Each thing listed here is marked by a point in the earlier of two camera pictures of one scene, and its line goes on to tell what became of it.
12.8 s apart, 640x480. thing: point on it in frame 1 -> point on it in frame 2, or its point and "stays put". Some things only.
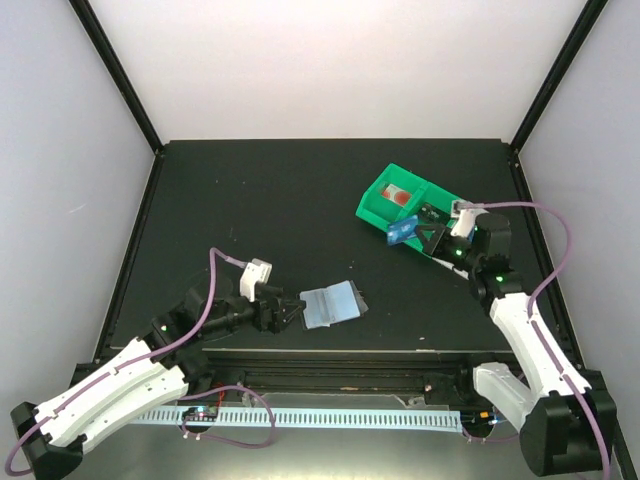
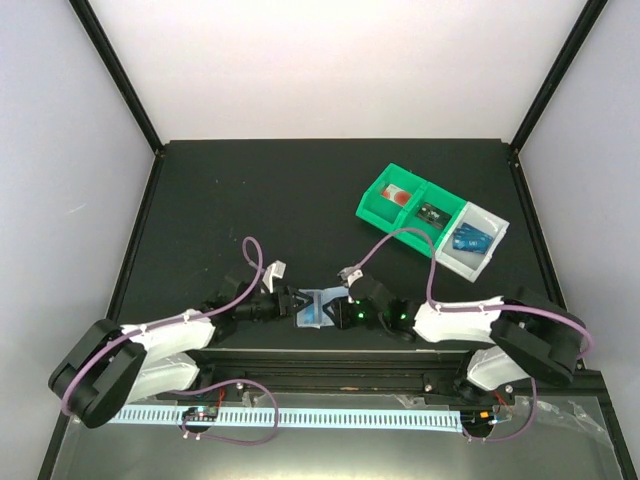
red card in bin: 396,194 stays put
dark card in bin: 430,213 stays put
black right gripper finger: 428,235 -> 334,310
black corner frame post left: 117,71 stays put
